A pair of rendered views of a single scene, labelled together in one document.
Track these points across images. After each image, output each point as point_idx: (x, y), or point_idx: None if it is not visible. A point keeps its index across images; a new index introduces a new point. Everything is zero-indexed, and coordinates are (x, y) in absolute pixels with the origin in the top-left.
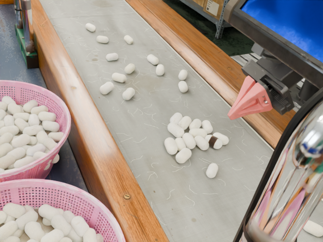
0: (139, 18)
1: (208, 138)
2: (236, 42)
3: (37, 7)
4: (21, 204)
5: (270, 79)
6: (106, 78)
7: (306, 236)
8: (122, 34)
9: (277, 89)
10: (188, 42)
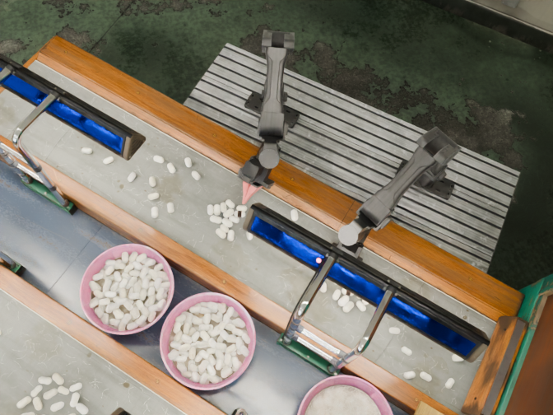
0: (106, 104)
1: (236, 214)
2: None
3: None
4: (179, 314)
5: (257, 180)
6: (144, 200)
7: None
8: None
9: (262, 185)
10: (169, 121)
